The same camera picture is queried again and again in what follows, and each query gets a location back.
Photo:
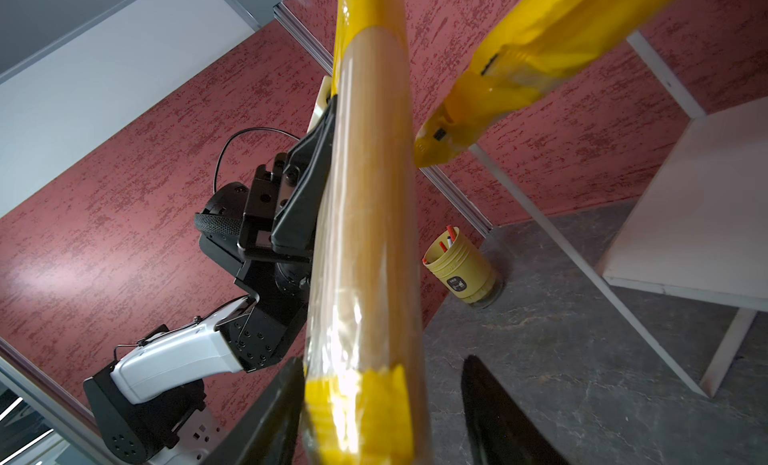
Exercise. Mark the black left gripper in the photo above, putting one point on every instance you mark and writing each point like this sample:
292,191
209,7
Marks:
281,211

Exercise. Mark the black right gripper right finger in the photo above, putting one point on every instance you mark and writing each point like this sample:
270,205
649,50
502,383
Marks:
499,431

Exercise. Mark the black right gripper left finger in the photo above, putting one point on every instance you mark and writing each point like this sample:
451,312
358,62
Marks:
267,433

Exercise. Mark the yellow pasta bag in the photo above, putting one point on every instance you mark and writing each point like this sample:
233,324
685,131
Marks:
537,47
365,399

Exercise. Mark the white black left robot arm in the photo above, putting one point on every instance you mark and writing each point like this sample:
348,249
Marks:
149,402

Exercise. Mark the white two-tier shelf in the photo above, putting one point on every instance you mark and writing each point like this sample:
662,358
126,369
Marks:
699,231

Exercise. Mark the white power strip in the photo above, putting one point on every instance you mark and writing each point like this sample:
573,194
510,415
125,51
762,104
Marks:
199,436

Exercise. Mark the yellow chopstick holder cup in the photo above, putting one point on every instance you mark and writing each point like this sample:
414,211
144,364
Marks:
464,270

